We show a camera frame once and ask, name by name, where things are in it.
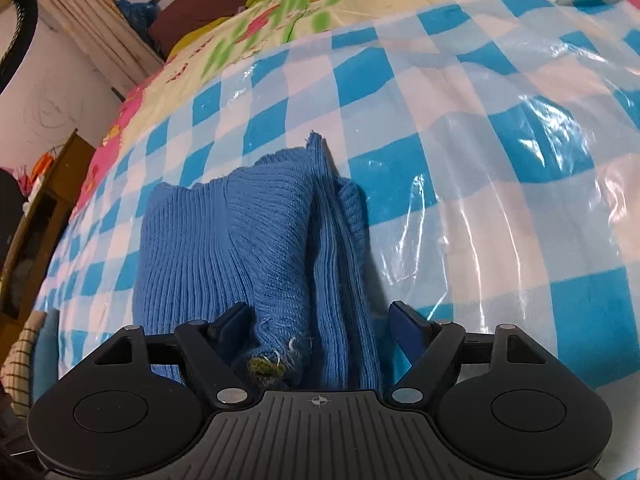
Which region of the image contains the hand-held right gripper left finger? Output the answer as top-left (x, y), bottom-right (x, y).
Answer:
top-left (91, 302), bottom-right (251, 408)

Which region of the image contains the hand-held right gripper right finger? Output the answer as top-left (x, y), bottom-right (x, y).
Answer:
top-left (389, 300), bottom-right (550, 406)

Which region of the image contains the blue knitted sweater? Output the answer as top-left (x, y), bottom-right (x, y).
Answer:
top-left (134, 130), bottom-right (387, 392)

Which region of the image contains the blue checked plastic sheet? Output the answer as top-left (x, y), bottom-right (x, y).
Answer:
top-left (35, 0), bottom-right (640, 403)

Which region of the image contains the teal cloth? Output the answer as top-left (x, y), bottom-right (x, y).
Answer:
top-left (35, 309), bottom-right (62, 382)

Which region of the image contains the white plaid cloth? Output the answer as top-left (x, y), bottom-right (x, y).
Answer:
top-left (0, 311), bottom-right (49, 419)

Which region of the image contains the wooden nightstand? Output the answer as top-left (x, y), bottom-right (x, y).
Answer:
top-left (0, 129), bottom-right (97, 322)

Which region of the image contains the orange item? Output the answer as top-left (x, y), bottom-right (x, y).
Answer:
top-left (29, 151), bottom-right (54, 182)

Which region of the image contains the pink cloth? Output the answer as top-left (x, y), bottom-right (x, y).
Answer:
top-left (11, 166), bottom-right (32, 197)

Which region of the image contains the blue plastic bag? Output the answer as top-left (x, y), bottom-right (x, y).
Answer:
top-left (116, 0), bottom-right (162, 37)

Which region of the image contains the beige curtain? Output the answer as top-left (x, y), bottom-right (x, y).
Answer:
top-left (24, 0), bottom-right (167, 98)

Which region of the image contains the thick black cable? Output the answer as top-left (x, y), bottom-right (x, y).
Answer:
top-left (0, 0), bottom-right (39, 92)

